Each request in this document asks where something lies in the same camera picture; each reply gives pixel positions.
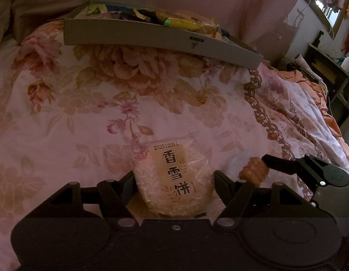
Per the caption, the sausage snack blue packet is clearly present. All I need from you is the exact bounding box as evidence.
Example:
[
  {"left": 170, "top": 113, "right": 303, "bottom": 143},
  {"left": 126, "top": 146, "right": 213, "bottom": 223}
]
[{"left": 222, "top": 150, "right": 269, "bottom": 187}]

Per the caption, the round white rice cracker pack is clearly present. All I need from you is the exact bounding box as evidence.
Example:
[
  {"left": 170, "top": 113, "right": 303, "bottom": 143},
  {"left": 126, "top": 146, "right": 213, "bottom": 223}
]
[{"left": 132, "top": 133, "right": 214, "bottom": 217}]

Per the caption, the yellow snack bar packet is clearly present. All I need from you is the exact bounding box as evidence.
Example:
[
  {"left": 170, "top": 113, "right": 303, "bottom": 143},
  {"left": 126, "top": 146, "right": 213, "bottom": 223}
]
[{"left": 163, "top": 17, "right": 219, "bottom": 34}]

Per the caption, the floral pink quilt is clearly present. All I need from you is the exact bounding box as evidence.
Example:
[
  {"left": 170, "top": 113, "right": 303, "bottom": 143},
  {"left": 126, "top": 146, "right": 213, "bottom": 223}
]
[{"left": 0, "top": 21, "right": 349, "bottom": 270}]

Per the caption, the dark wooden side table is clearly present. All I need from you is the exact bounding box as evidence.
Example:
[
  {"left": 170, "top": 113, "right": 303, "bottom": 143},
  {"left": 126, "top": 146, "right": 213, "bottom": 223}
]
[{"left": 305, "top": 31, "right": 349, "bottom": 126}]

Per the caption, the orange cloth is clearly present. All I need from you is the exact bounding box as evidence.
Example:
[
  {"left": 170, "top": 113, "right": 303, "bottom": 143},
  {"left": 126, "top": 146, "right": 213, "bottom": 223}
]
[{"left": 275, "top": 69, "right": 349, "bottom": 162}]

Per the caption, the grey cardboard tray box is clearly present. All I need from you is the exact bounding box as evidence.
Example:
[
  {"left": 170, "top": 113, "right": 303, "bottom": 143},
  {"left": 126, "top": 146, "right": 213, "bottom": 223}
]
[{"left": 64, "top": 1, "right": 263, "bottom": 69}]

